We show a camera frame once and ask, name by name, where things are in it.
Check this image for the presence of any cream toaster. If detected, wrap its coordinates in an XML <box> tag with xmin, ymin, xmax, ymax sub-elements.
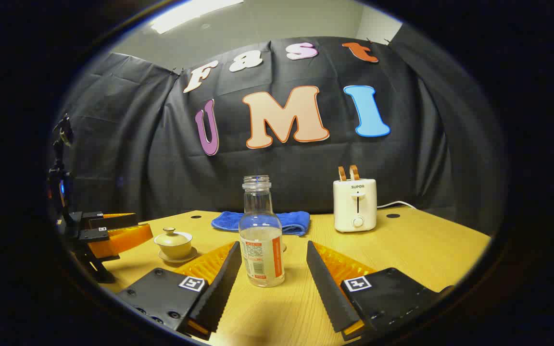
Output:
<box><xmin>333</xmin><ymin>178</ymin><xmax>378</xmax><ymax>233</ymax></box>

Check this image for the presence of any beige ceramic saucer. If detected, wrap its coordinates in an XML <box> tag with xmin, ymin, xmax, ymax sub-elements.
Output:
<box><xmin>158</xmin><ymin>247</ymin><xmax>199</xmax><ymax>264</ymax></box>

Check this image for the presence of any black backdrop cloth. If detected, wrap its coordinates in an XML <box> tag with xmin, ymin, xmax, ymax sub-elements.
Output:
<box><xmin>58</xmin><ymin>36</ymin><xmax>506</xmax><ymax>236</ymax></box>

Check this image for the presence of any blue folded towel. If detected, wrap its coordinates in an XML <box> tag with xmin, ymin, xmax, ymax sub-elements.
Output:
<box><xmin>211</xmin><ymin>210</ymin><xmax>311</xmax><ymax>237</ymax></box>

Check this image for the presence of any beige teacup lid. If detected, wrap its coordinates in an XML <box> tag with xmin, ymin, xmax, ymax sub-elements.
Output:
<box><xmin>154</xmin><ymin>227</ymin><xmax>194</xmax><ymax>247</ymax></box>

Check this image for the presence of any beige ceramic teacup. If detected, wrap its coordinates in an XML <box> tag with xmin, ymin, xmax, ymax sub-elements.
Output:
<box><xmin>155</xmin><ymin>240</ymin><xmax>193</xmax><ymax>260</ymax></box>

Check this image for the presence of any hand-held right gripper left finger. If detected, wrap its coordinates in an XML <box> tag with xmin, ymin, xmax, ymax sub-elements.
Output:
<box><xmin>116</xmin><ymin>241</ymin><xmax>243</xmax><ymax>341</ymax></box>

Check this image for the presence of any clear plastic water bottle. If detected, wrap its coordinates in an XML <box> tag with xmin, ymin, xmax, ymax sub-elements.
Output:
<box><xmin>239</xmin><ymin>175</ymin><xmax>286</xmax><ymax>288</ymax></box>

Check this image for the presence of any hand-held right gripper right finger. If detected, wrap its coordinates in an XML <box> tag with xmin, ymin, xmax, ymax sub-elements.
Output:
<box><xmin>306</xmin><ymin>240</ymin><xmax>455</xmax><ymax>342</ymax></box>

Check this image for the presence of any white toaster cable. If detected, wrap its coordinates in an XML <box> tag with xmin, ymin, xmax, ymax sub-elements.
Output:
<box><xmin>377</xmin><ymin>200</ymin><xmax>417</xmax><ymax>210</ymax></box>

